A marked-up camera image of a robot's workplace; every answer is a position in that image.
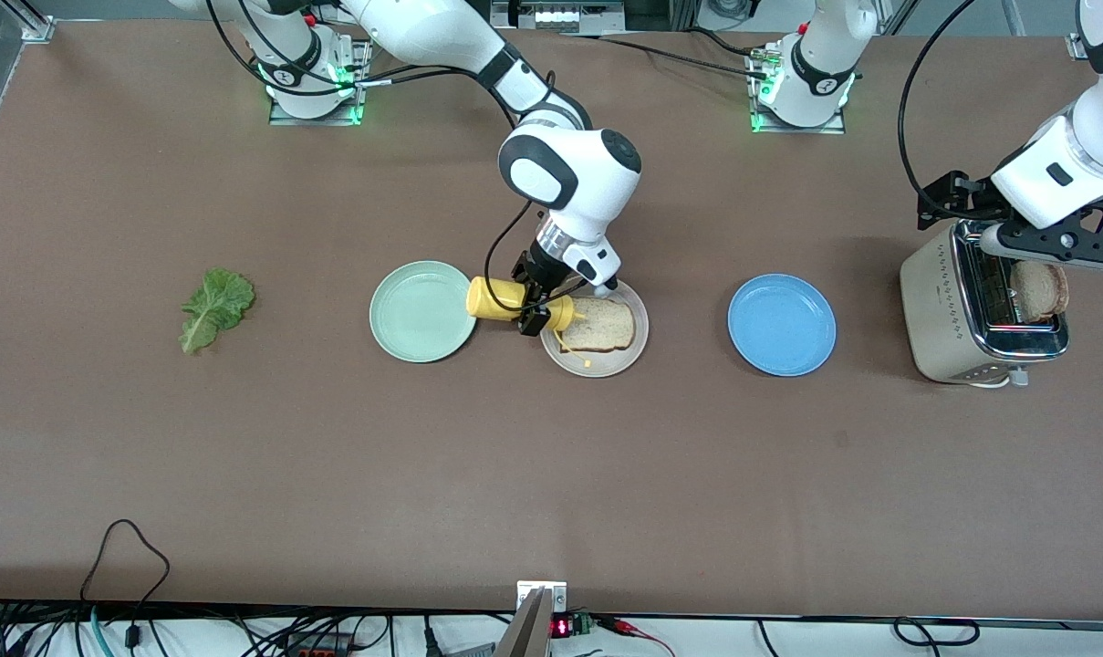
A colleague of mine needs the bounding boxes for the yellow squeeze bottle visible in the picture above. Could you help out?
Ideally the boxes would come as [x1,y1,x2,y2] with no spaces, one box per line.
[466,276,598,370]

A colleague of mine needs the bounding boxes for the bread slice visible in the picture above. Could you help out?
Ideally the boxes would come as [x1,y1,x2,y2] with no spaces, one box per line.
[1010,260,1069,323]
[560,298,636,354]

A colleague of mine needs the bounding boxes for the green lettuce leaf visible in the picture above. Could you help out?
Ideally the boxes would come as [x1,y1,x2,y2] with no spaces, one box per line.
[180,267,256,356]

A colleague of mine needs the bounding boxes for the beige plate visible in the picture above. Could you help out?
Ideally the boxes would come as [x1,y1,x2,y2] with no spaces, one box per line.
[539,278,650,379]

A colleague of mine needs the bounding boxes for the pale green plate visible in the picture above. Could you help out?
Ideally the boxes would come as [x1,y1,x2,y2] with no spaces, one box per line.
[369,261,479,364]

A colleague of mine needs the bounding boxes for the blue plate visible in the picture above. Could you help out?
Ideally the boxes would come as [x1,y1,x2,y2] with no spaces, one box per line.
[727,274,838,378]

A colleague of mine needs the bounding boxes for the beige chrome toaster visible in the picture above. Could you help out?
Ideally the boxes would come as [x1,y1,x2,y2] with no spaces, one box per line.
[900,216,1070,389]

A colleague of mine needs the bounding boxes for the lit control box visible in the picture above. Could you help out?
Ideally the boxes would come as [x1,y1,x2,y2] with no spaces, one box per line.
[492,0,625,33]

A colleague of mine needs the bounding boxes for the red and black clip leads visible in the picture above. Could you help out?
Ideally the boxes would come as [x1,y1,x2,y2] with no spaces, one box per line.
[595,615,675,657]

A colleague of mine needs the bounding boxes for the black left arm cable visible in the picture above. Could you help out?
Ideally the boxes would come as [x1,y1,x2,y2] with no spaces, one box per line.
[897,0,981,217]

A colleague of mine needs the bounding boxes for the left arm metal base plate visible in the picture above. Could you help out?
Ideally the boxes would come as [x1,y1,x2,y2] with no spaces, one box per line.
[750,46,848,136]

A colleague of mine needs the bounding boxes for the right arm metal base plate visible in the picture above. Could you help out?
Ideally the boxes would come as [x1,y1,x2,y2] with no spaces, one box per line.
[268,36,374,127]

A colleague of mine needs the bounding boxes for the black cable on table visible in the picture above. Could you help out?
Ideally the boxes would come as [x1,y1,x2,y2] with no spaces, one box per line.
[560,26,771,83]

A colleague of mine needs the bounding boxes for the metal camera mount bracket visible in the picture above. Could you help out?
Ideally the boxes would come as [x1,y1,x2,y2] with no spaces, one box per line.
[494,580,568,657]

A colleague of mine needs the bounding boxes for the black coiled cable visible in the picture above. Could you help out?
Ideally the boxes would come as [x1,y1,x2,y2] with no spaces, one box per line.
[893,618,981,647]

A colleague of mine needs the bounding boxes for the thin black looped cable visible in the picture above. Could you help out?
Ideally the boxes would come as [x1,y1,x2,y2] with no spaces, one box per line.
[78,518,171,651]

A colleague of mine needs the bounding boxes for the teal cable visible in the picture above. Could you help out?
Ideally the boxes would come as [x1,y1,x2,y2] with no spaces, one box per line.
[88,604,116,657]

